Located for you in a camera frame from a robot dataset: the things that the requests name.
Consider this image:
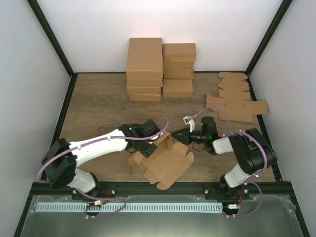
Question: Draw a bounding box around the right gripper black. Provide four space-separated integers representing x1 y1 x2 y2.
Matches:
171 128 207 145

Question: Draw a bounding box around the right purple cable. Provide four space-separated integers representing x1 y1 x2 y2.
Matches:
191 105 270 219

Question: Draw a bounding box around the top small folded cardboard box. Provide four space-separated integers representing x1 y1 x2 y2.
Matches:
163 43 197 61

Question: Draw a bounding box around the black aluminium frame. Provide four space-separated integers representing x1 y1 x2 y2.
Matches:
13 0 312 237

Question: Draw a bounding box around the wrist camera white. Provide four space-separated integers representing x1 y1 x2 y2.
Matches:
150 133 163 142
183 116 195 132

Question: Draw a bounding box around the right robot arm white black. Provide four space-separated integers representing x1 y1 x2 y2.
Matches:
172 117 277 199

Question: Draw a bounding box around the grey metal base plate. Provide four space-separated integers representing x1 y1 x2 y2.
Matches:
21 195 303 237

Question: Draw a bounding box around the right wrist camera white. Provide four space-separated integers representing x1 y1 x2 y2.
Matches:
183 116 195 132

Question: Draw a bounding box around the bottom large folded box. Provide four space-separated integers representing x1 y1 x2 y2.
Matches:
129 94 162 102

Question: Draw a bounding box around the top large folded cardboard box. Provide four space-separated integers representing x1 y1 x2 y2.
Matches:
126 38 163 80

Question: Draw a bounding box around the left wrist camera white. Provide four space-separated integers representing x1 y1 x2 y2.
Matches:
150 133 163 142

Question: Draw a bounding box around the light blue slotted cable duct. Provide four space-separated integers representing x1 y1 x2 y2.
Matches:
35 202 223 213

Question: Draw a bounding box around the bottom small folded box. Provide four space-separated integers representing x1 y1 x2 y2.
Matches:
163 79 194 97

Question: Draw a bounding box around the stack of flat cardboard blanks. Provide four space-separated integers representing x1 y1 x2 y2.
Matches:
206 72 268 123

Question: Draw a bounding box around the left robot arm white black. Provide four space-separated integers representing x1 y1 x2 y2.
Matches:
40 119 164 199

